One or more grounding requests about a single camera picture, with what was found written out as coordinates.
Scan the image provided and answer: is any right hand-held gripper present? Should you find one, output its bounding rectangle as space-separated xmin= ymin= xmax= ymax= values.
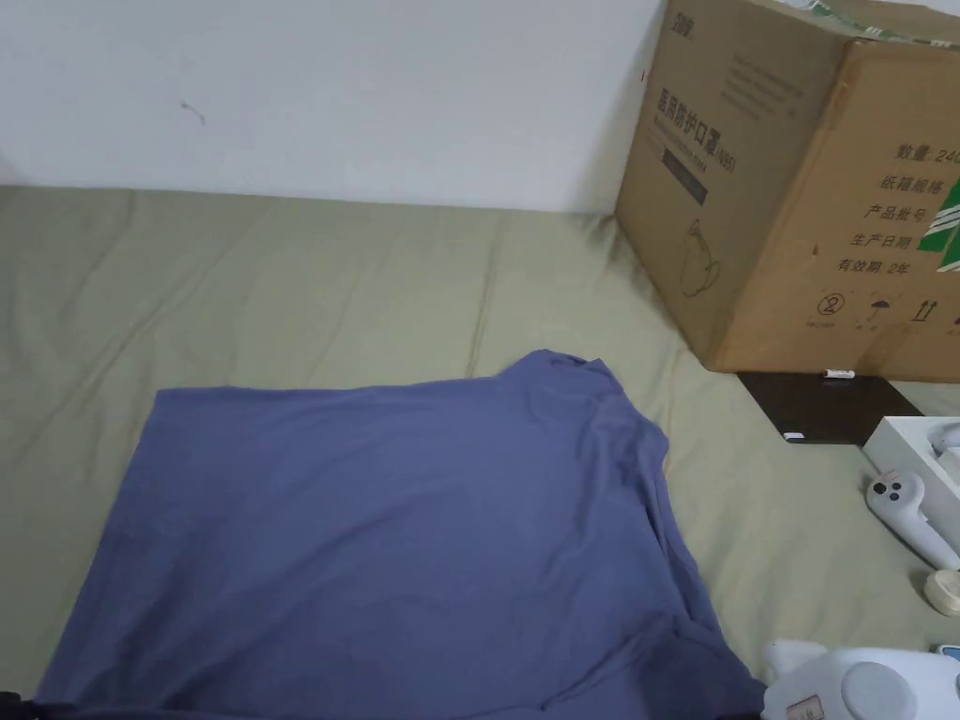
xmin=758 ymin=638 xmax=960 ymax=720

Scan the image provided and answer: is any cream round tape roll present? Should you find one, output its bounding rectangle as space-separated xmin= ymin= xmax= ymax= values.
xmin=922 ymin=569 xmax=960 ymax=618

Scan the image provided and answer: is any dark flat board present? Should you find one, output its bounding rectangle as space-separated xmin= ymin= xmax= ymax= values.
xmin=738 ymin=371 xmax=925 ymax=447

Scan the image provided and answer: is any bed with pale green sheet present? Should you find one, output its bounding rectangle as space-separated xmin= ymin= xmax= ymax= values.
xmin=0 ymin=184 xmax=960 ymax=720

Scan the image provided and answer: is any white open box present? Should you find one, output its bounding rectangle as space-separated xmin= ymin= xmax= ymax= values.
xmin=861 ymin=415 xmax=960 ymax=533

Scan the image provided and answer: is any white hand controller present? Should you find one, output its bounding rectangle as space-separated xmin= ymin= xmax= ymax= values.
xmin=865 ymin=473 xmax=960 ymax=573

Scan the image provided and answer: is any brown cardboard carton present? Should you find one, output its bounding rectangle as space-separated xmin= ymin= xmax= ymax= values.
xmin=614 ymin=0 xmax=960 ymax=375

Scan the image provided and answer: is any blue shirt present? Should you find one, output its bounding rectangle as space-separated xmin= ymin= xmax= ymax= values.
xmin=33 ymin=349 xmax=770 ymax=720

